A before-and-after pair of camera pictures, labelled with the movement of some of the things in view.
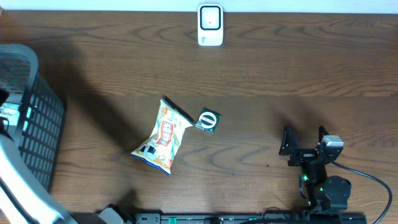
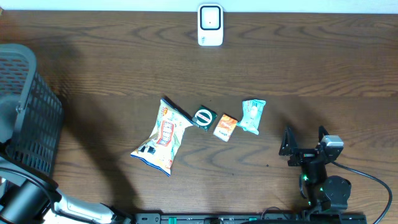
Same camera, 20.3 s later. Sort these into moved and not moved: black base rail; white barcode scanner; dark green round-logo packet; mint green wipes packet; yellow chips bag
Moved: mint green wipes packet; dark green round-logo packet
Not moved: yellow chips bag; black base rail; white barcode scanner
